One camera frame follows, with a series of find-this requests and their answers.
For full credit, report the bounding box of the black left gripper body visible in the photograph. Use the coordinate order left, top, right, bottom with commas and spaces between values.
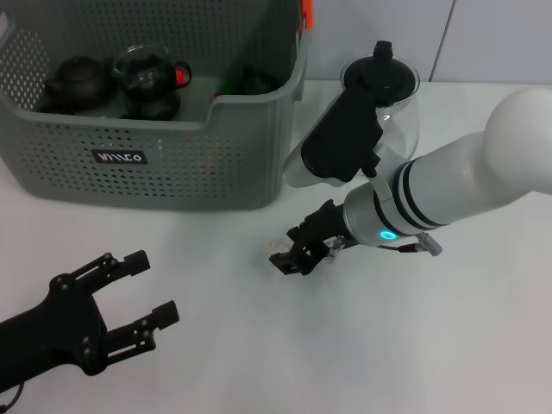
0, 272, 110, 387

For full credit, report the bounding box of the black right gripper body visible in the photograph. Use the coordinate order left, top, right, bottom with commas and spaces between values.
286, 198, 360, 277

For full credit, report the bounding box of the glass teacup with black base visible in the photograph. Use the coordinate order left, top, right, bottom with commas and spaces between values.
111, 45, 194, 101
120, 88, 182, 122
235, 66, 281, 96

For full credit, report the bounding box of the grey-green perforated storage bin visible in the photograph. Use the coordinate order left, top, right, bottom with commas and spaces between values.
0, 0, 312, 212

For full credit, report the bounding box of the glass teapot with black lid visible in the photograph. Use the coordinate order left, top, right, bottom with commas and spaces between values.
338, 41, 422, 163

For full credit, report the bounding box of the dark clay teapot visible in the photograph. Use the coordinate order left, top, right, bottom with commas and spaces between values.
42, 54, 117, 114

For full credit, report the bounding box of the orange plastic object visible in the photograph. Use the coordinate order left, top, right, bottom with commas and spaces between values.
297, 0, 314, 31

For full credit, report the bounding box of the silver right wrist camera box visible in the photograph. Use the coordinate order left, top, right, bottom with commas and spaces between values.
283, 79, 386, 189

